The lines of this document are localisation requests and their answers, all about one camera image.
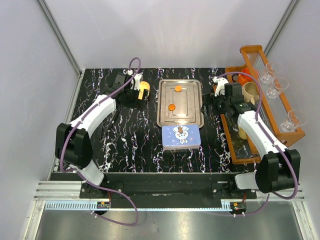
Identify lilac cookie tin box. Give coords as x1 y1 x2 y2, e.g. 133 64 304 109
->
163 145 200 151

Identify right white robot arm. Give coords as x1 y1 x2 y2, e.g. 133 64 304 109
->
202 77 301 200

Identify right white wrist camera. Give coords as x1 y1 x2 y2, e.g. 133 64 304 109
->
213 76 229 97

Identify clear glass cup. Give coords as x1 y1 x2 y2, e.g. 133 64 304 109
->
260 62 282 84
266 76 289 99
280 110 308 133

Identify aluminium frame rail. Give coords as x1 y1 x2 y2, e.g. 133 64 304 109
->
36 0 82 76

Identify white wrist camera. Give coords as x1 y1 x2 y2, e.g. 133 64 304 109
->
213 76 229 97
123 69 143 91

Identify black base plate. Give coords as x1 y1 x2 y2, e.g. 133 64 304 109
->
79 173 257 209

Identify yellow mug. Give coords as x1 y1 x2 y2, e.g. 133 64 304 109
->
238 126 248 140

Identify beige ceramic mug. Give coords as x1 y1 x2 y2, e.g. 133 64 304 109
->
242 81 260 105

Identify orange cup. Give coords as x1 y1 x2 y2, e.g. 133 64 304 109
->
231 67 253 86

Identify metal serving tongs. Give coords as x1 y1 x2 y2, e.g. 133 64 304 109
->
99 109 120 142

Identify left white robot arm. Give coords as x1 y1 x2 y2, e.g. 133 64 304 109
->
55 70 143 198

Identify yellow plate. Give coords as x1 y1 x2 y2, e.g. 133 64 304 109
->
138 81 150 100

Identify orange round cookie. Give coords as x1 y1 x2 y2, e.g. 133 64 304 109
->
174 85 182 92

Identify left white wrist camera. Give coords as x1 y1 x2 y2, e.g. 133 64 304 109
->
123 69 143 91

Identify wooden shelf rack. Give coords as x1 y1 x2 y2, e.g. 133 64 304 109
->
221 45 306 165

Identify large steel baking tray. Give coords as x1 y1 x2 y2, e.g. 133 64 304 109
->
156 79 205 128

